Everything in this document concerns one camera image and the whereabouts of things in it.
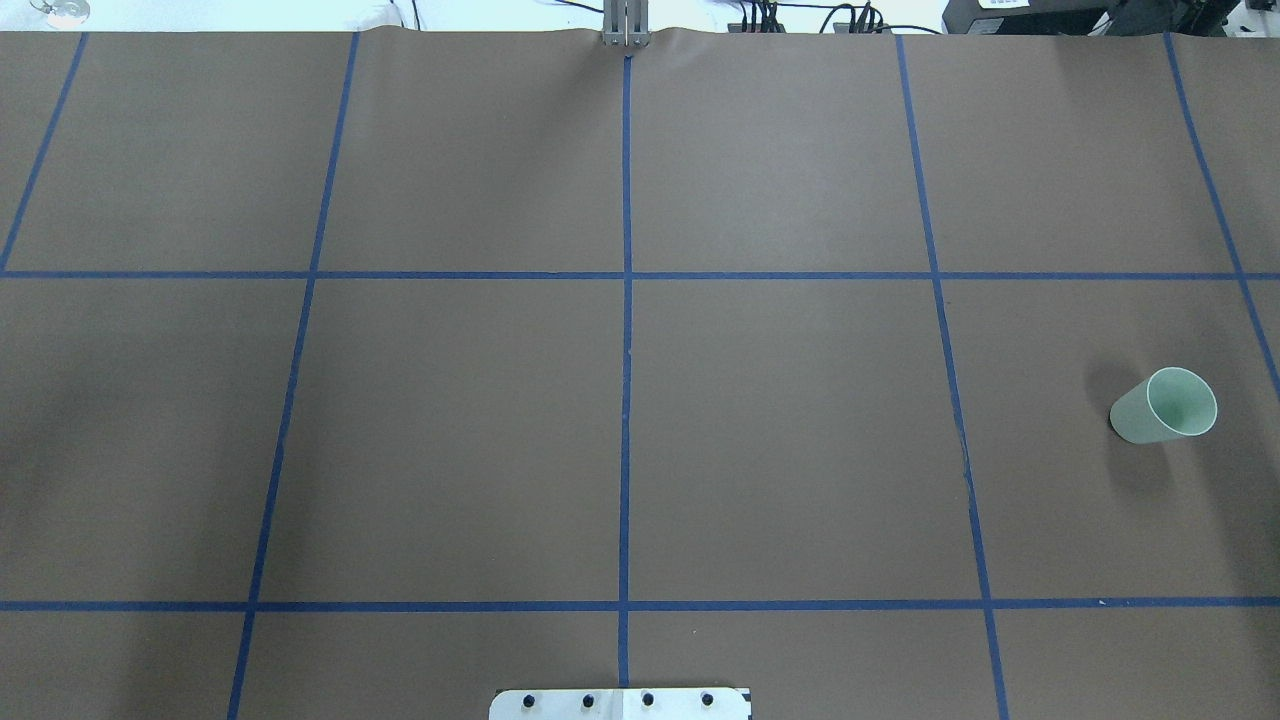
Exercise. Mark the round clear tape roll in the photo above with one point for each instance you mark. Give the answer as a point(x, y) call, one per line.
point(63, 14)

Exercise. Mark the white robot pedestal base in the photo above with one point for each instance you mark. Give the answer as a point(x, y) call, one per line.
point(623, 703)

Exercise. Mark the aluminium frame post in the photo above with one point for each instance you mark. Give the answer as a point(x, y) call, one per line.
point(625, 23)

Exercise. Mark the black printer box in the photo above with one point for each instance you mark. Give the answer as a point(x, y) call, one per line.
point(1087, 18)

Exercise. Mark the brown paper table mat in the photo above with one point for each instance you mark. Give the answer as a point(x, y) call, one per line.
point(368, 375)

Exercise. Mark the green plastic cup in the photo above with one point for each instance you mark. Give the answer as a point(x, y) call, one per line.
point(1172, 403)

